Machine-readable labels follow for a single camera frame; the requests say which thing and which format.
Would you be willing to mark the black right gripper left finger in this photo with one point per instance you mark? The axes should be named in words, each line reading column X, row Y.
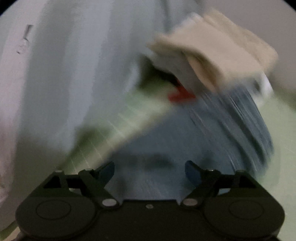
column 93, row 184

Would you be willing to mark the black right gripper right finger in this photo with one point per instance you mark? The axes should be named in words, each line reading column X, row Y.
column 206, row 184

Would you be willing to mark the blue denim jeans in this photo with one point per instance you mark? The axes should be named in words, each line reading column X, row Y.
column 221, row 131

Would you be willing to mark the red garment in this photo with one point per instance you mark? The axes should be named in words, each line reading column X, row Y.
column 181, row 94

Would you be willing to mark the white folded cloth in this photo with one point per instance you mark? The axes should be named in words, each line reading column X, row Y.
column 265, row 87

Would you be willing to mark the beige folded garment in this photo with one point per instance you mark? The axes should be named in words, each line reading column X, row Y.
column 211, row 52

